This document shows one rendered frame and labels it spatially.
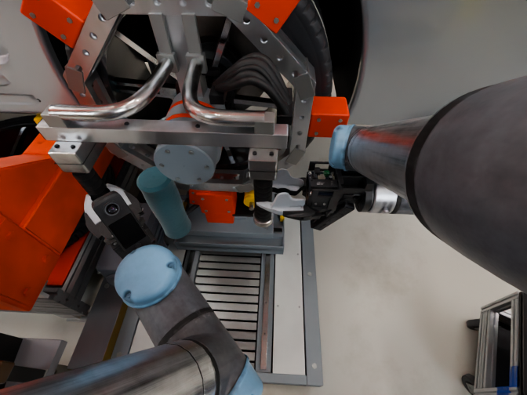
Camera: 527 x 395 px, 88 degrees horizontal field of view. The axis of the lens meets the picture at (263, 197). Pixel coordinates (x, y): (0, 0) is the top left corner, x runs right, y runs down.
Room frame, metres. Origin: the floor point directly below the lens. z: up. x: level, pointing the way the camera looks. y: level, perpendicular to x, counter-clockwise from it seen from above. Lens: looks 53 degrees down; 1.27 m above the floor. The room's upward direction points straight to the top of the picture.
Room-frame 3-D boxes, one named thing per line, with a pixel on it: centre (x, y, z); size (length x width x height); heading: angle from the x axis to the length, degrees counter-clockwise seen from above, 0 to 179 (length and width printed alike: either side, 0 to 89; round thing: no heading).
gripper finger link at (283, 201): (0.30, -0.03, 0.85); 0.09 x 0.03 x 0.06; 97
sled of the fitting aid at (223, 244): (0.74, 0.15, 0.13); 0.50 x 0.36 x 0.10; 87
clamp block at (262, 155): (0.36, 0.00, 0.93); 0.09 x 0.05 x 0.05; 177
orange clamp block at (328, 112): (0.56, -0.16, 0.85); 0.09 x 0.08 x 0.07; 87
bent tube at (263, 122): (0.45, 0.07, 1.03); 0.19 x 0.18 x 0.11; 177
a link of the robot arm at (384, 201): (0.32, -0.22, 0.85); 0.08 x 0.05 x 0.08; 178
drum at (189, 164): (0.50, 0.16, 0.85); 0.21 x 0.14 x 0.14; 177
